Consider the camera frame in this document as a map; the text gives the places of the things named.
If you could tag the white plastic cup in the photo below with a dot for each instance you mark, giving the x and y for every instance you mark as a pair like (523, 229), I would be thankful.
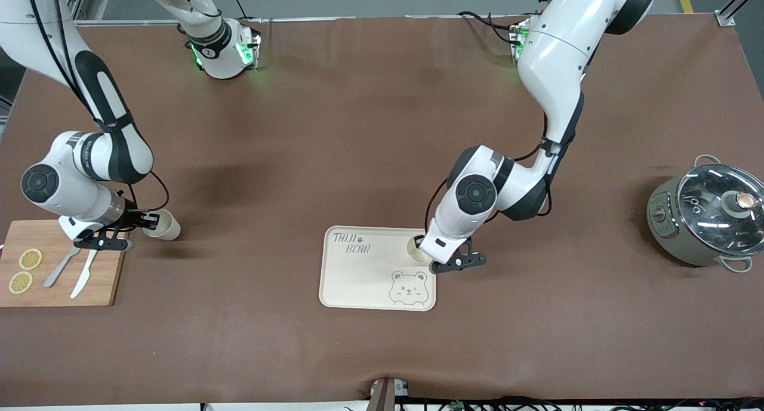
(418, 256)
(168, 226)

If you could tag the table edge clamp post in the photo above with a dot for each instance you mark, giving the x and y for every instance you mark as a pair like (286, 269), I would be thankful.
(382, 396)

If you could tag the glass pot lid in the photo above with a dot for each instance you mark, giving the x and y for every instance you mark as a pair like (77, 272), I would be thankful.
(704, 202)

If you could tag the white plastic knife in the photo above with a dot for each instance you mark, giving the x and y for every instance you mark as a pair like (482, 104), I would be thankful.
(83, 277)

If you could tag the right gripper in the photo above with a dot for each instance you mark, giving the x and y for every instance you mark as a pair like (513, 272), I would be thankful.
(133, 218)

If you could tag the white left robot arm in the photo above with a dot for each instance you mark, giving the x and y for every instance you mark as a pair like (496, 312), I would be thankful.
(555, 59)

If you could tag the aluminium frame post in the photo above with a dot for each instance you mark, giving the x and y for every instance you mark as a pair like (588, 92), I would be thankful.
(74, 5)
(725, 18)

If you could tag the grey pot with glass lid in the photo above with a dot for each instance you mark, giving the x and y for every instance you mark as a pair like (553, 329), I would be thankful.
(662, 232)

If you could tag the wooden cutting board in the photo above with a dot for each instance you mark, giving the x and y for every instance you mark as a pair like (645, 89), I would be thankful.
(36, 232)

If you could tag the lemon slice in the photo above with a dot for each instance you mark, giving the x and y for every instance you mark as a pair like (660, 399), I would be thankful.
(30, 259)
(21, 283)

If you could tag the grey plastic knife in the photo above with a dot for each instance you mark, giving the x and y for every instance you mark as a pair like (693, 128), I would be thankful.
(57, 274)

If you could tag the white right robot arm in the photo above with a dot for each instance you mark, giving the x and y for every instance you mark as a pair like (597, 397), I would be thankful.
(65, 178)

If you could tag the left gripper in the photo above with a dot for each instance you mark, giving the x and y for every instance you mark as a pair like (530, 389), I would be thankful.
(418, 239)

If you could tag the cream bear print tray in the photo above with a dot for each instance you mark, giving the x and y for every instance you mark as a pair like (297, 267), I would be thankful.
(358, 286)

